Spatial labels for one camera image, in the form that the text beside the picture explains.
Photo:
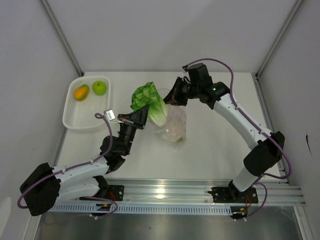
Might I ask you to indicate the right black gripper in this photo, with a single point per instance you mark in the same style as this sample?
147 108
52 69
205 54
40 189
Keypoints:
174 97

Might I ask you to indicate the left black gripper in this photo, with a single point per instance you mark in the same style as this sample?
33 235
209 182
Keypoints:
137 118

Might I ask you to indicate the green leafy lettuce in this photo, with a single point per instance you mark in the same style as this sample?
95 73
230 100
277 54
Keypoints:
148 95

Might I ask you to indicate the clear zip top bag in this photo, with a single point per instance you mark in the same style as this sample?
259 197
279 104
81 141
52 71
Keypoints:
173 112

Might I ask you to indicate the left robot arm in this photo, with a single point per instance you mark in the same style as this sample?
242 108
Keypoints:
47 185

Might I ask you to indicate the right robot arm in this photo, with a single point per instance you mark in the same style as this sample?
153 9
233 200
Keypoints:
266 147

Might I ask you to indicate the green apple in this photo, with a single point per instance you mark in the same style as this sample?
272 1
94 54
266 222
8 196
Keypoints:
99 88

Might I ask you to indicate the white plastic basket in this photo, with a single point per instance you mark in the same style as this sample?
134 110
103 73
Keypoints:
79 115

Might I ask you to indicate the orange fruit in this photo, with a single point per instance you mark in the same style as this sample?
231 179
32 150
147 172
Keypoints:
81 92

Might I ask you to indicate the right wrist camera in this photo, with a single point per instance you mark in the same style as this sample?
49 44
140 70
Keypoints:
186 68

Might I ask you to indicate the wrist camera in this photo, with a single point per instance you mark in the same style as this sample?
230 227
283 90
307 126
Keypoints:
186 68
110 116

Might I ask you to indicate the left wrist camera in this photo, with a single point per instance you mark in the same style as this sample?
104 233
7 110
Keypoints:
110 116

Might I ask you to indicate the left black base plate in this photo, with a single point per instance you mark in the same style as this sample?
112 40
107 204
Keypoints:
114 193

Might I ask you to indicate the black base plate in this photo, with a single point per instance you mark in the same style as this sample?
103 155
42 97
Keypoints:
227 195
114 193

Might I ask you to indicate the slotted cable duct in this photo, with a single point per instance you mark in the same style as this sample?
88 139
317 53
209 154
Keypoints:
156 209

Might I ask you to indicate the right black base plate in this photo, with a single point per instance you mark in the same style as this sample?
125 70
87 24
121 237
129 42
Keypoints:
227 195

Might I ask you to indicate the aluminium mounting rail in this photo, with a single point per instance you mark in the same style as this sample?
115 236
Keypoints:
195 192

